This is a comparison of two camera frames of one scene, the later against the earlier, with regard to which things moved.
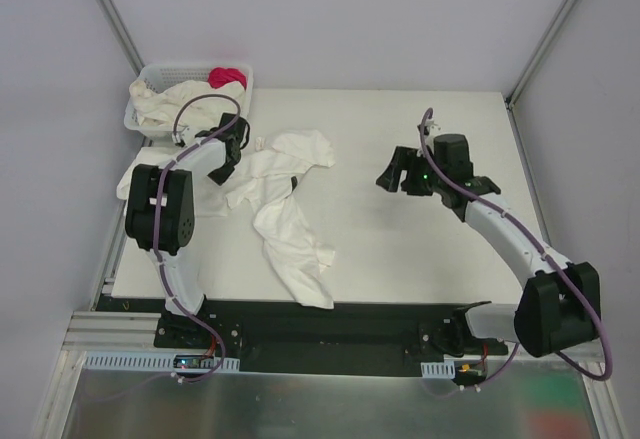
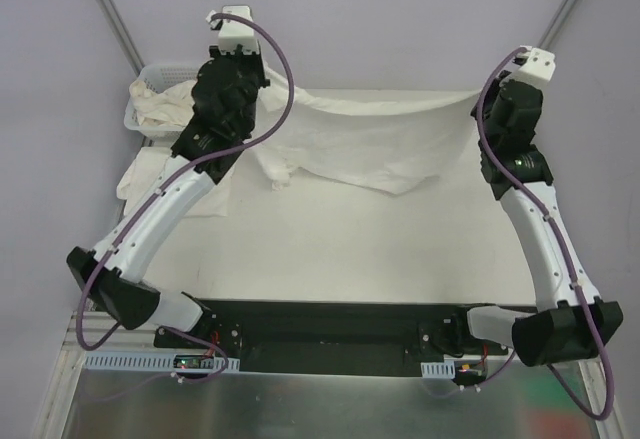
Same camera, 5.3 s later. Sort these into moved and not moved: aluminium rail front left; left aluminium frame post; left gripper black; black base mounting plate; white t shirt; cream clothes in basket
Moved: left gripper black; white t shirt
Not moved: cream clothes in basket; black base mounting plate; aluminium rail front left; left aluminium frame post
